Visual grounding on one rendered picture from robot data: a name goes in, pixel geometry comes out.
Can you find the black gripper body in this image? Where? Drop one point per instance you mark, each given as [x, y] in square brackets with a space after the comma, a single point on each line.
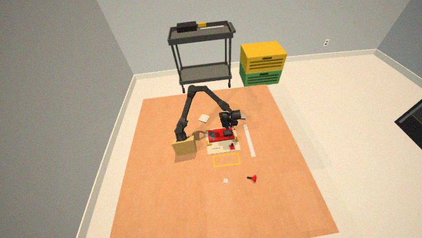
[226, 125]

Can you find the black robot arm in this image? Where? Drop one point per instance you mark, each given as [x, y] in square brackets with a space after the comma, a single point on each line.
[192, 89]

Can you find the white flat bar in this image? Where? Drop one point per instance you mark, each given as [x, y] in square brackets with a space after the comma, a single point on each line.
[249, 140]

